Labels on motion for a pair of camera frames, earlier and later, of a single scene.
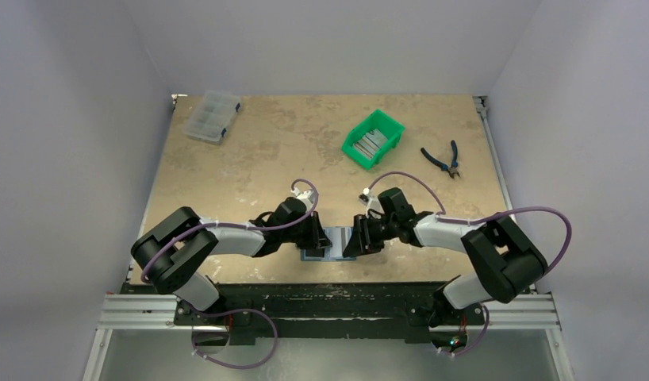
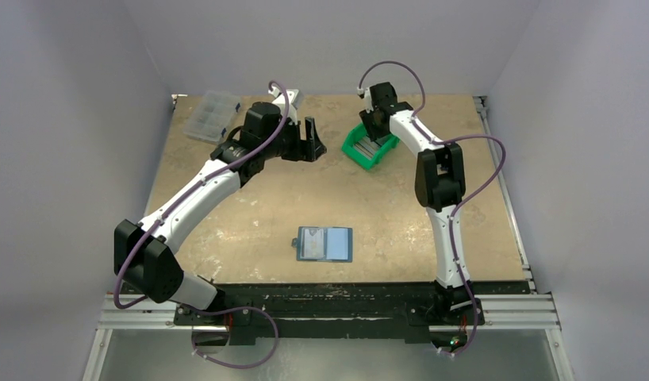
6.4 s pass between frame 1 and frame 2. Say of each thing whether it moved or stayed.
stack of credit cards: stayed
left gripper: moved
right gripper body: moved
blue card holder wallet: stayed
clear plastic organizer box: stayed
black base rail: stayed
